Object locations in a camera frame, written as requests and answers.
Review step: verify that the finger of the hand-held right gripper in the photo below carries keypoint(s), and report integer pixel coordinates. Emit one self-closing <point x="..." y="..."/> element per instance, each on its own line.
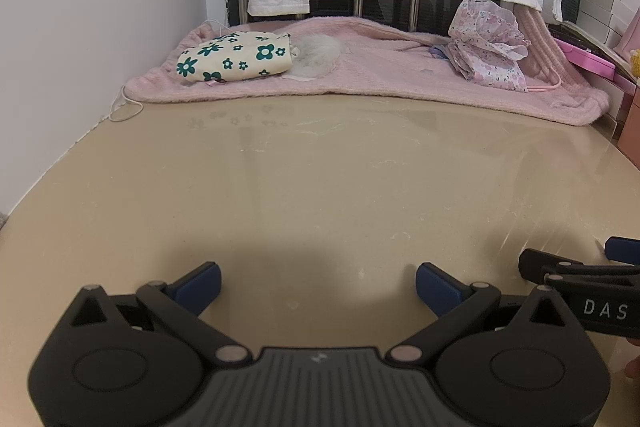
<point x="537" y="264"/>
<point x="625" y="251"/>

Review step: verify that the cream pouch with green flowers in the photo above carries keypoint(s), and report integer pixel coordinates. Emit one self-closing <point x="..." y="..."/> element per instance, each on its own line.
<point x="235" y="57"/>

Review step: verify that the pink flat case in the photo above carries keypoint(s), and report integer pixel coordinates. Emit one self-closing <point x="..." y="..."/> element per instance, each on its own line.
<point x="587" y="59"/>

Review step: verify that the black notebook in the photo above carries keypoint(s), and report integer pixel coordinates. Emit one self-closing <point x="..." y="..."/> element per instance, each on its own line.
<point x="590" y="34"/>

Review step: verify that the grey fluffy pompom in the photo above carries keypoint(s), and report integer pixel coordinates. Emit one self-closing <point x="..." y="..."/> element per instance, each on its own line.
<point x="317" y="54"/>

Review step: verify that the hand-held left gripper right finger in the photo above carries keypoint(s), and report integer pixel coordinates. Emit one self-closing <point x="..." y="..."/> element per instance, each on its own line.
<point x="435" y="287"/>

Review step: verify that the stack of white boxes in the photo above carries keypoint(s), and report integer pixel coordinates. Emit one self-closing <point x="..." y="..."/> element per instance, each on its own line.
<point x="607" y="7"/>

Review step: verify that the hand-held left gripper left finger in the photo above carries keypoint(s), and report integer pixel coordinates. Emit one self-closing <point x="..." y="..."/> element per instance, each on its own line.
<point x="200" y="284"/>

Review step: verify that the brown-pink box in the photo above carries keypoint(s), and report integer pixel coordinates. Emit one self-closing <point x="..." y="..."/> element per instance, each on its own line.
<point x="631" y="122"/>

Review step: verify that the pink fuzzy blanket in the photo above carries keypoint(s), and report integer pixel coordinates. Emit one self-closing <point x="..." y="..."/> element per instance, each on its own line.
<point x="375" y="67"/>

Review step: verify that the pink floral garment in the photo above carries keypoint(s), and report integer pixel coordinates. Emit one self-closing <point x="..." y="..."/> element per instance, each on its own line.
<point x="482" y="42"/>

